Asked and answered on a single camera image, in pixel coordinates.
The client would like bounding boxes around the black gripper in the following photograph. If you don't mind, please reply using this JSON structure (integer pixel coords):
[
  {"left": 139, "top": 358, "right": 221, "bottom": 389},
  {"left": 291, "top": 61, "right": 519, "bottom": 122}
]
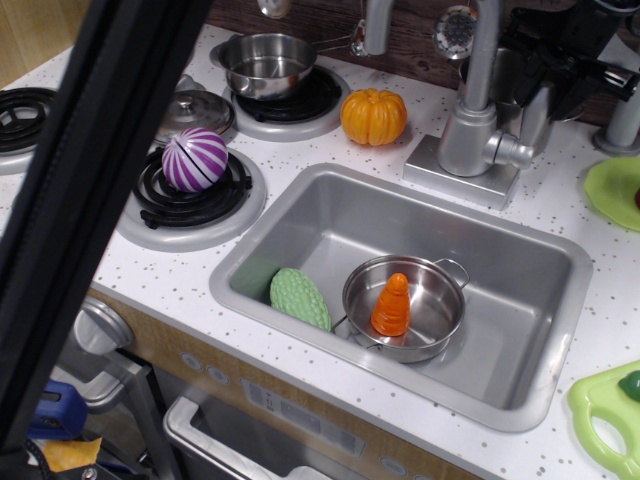
[{"left": 501, "top": 1, "right": 639, "bottom": 121}]

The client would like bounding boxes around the silver faucet lever handle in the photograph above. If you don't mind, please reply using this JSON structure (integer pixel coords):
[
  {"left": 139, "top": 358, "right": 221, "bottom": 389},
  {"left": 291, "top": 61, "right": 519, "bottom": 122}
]
[{"left": 482, "top": 81, "right": 555, "bottom": 170}]

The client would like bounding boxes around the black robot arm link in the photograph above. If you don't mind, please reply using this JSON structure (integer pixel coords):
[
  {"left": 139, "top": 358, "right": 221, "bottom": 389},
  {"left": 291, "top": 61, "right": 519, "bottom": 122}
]
[{"left": 1, "top": 1, "right": 210, "bottom": 455}]

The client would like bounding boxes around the steel cup behind faucet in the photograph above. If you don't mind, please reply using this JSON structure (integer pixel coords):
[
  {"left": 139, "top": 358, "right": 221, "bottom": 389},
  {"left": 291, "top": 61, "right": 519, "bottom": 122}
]
[{"left": 489, "top": 47, "right": 523, "bottom": 119}]

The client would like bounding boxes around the hanging steel skimmer spoon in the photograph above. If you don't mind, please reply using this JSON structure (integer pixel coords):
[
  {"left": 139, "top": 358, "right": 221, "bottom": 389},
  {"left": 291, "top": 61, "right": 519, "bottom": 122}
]
[{"left": 432, "top": 5, "right": 478, "bottom": 60}]

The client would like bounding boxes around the silver toy faucet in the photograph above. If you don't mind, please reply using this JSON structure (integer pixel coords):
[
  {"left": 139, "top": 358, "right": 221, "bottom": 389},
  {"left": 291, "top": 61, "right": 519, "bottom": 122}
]
[{"left": 363, "top": 0, "right": 524, "bottom": 211}]

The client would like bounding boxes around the green plastic plate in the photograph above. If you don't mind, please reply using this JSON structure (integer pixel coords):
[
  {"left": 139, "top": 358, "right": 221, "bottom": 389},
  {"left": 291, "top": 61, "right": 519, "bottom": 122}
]
[{"left": 584, "top": 157, "right": 639, "bottom": 231}]

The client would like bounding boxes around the orange toy pumpkin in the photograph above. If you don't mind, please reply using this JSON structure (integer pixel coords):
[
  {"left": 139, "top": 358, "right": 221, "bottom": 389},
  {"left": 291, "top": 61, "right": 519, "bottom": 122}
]
[{"left": 340, "top": 88, "right": 408, "bottom": 146}]

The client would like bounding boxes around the back right black burner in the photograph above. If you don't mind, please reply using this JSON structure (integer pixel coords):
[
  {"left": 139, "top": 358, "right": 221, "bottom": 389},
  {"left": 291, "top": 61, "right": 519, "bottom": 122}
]
[{"left": 223, "top": 66, "right": 351, "bottom": 143}]

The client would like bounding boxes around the black burner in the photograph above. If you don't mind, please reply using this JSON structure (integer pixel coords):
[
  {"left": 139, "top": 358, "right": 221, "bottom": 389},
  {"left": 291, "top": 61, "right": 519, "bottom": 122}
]
[
  {"left": 223, "top": 66, "right": 351, "bottom": 143},
  {"left": 1, "top": 87, "right": 56, "bottom": 175},
  {"left": 117, "top": 147, "right": 267, "bottom": 253}
]

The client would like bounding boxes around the grey toy sink basin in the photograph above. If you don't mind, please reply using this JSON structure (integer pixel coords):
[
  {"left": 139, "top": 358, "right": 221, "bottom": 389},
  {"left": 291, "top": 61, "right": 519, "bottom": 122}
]
[{"left": 210, "top": 164, "right": 593, "bottom": 433}]

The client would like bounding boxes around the steel pan in sink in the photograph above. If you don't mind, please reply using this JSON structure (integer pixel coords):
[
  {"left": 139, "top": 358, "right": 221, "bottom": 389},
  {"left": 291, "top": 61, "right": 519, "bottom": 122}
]
[{"left": 342, "top": 255, "right": 470, "bottom": 364}]

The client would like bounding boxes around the orange toy carrot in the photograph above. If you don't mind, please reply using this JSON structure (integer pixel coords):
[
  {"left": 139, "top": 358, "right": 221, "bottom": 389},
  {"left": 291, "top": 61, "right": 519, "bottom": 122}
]
[{"left": 370, "top": 273, "right": 411, "bottom": 337}]

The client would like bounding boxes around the hanging steel ladle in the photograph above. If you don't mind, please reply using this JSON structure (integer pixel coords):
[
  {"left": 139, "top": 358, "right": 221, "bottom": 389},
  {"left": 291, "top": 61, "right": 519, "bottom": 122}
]
[{"left": 257, "top": 0, "right": 292, "bottom": 19}]

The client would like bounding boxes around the steel pot on burner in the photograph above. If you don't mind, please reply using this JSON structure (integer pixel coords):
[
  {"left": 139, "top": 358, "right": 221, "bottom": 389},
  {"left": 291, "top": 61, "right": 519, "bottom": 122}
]
[{"left": 209, "top": 32, "right": 319, "bottom": 101}]

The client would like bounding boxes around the dark green toy vegetable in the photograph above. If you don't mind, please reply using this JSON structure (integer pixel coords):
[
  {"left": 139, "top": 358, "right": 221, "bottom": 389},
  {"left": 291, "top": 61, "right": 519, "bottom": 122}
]
[{"left": 618, "top": 370, "right": 640, "bottom": 401}]

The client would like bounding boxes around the green plastic cutting board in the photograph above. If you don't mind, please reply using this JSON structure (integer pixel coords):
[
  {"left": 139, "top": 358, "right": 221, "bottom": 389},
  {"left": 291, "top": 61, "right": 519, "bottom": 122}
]
[{"left": 567, "top": 361, "right": 639, "bottom": 479}]

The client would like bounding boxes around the green toy bitter gourd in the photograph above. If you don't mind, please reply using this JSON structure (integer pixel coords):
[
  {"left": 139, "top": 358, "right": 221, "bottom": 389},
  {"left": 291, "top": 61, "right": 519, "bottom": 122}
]
[{"left": 269, "top": 268, "right": 332, "bottom": 332}]

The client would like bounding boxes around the steel pot lid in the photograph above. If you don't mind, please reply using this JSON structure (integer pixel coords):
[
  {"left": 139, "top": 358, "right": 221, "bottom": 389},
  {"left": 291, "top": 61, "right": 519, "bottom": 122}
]
[{"left": 155, "top": 90, "right": 235, "bottom": 145}]

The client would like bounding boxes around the purple white striped ball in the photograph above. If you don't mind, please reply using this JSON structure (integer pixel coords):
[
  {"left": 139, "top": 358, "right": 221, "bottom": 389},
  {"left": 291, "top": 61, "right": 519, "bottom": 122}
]
[{"left": 161, "top": 127, "right": 229, "bottom": 193}]

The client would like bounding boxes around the front right black burner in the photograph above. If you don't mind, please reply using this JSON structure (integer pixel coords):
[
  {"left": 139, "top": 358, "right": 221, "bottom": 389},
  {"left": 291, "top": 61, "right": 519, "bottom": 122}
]
[{"left": 117, "top": 147, "right": 267, "bottom": 253}]

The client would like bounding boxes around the grey oven front knob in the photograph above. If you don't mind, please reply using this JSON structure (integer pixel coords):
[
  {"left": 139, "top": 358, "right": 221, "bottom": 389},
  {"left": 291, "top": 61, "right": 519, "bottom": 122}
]
[{"left": 72, "top": 296, "right": 135, "bottom": 356}]

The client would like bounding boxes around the front left black burner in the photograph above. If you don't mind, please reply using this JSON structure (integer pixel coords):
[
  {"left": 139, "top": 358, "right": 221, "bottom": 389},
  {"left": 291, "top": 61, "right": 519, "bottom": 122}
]
[{"left": 1, "top": 87, "right": 56, "bottom": 175}]

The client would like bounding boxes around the grey post with base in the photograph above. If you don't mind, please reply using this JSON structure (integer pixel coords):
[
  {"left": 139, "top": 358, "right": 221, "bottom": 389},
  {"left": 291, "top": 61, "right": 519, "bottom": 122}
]
[{"left": 593, "top": 92, "right": 639, "bottom": 156}]

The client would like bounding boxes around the silver oven door handle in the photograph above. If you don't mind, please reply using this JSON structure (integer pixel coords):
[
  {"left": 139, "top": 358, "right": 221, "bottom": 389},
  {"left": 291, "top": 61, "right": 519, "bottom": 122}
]
[{"left": 162, "top": 395, "right": 351, "bottom": 480}]

